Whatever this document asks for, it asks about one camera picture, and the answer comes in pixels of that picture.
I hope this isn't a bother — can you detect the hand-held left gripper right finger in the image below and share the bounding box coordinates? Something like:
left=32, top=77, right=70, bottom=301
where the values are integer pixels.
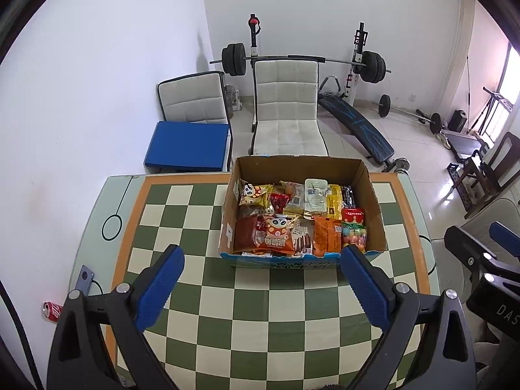
left=341, top=246, right=479, bottom=390

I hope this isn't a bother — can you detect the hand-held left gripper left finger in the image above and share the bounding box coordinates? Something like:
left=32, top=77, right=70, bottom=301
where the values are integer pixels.
left=46, top=245, right=185, bottom=390

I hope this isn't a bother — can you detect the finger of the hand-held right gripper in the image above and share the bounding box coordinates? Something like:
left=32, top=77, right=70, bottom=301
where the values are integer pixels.
left=444, top=225, right=500, bottom=278
left=488, top=222, right=520, bottom=257

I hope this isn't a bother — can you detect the colourful candy packet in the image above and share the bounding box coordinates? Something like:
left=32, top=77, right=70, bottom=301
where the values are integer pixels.
left=340, top=223, right=368, bottom=251

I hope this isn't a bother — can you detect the orange snack packet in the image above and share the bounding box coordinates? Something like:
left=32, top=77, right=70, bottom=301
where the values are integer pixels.
left=315, top=217, right=344, bottom=256

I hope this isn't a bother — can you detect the white chocolate wafer packet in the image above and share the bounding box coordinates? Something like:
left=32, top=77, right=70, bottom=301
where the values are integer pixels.
left=290, top=219, right=316, bottom=255

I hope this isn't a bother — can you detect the long yellow snack packet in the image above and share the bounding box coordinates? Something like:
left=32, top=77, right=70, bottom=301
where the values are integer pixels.
left=327, top=185, right=344, bottom=218

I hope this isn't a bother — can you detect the cardboard box blue print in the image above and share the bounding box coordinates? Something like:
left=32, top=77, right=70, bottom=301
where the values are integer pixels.
left=218, top=155, right=386, bottom=269

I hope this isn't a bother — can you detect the dark red snack packet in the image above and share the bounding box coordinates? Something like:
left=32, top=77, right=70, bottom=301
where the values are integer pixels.
left=233, top=216, right=265, bottom=253

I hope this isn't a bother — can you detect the large panda snack packet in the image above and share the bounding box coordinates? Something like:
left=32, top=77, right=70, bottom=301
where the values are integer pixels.
left=264, top=216, right=295, bottom=253

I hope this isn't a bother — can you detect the white tray snack packet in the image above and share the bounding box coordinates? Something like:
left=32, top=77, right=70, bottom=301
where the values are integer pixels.
left=305, top=178, right=330, bottom=217

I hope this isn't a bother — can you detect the clear pastry packet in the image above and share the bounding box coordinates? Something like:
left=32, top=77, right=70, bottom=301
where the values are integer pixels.
left=280, top=181, right=306, bottom=216

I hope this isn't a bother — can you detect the grey smartphone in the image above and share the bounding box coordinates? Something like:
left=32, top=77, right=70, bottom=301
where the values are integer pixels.
left=75, top=265, right=97, bottom=293

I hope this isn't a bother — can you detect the black plastic rack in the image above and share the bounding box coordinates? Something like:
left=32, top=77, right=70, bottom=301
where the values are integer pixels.
left=446, top=162, right=466, bottom=184

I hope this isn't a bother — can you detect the dark wooden chair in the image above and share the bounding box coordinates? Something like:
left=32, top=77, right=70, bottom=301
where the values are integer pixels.
left=453, top=132, right=520, bottom=218

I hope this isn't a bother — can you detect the green white checkered table mat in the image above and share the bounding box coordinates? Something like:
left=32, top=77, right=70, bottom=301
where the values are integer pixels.
left=105, top=173, right=431, bottom=390

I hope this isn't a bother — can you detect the red soda can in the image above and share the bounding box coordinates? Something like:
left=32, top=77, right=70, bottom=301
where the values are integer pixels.
left=42, top=301, right=63, bottom=322

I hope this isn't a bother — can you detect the chrome dumbbell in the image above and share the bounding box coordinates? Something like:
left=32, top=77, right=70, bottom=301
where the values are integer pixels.
left=382, top=158, right=411, bottom=173

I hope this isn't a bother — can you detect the black metal stand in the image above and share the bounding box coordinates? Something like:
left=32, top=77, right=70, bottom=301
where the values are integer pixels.
left=471, top=86, right=515, bottom=135

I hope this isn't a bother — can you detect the blue folded mat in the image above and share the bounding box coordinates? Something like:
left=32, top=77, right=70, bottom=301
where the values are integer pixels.
left=143, top=121, right=230, bottom=172

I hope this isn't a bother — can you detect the window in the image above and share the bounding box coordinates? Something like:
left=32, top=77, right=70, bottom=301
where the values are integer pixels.
left=496, top=41, right=520, bottom=139

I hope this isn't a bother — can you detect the thin black pole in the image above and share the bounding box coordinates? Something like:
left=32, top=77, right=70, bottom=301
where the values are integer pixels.
left=465, top=55, right=473, bottom=109

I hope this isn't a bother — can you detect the black blue sit-up bench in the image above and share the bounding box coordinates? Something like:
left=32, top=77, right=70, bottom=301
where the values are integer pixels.
left=317, top=75, right=397, bottom=164

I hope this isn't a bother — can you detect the long barbell with small plates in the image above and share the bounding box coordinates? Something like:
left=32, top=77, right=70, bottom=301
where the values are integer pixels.
left=378, top=94, right=446, bottom=135

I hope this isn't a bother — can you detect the white padded chair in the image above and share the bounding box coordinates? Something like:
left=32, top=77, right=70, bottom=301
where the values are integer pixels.
left=157, top=71, right=234, bottom=159
left=250, top=59, right=330, bottom=158

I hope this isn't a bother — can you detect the white barbell rack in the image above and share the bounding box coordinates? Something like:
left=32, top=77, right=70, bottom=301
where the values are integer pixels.
left=248, top=14, right=369, bottom=107

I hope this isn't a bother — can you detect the small grey fan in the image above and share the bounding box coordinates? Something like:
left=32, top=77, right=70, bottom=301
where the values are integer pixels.
left=225, top=84, right=243, bottom=112

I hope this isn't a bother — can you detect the barbell with black plates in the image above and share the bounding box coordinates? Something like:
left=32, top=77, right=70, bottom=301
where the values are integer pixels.
left=210, top=43, right=391, bottom=85

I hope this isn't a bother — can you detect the black charging cable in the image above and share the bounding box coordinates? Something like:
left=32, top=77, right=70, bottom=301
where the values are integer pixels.
left=91, top=278, right=116, bottom=297

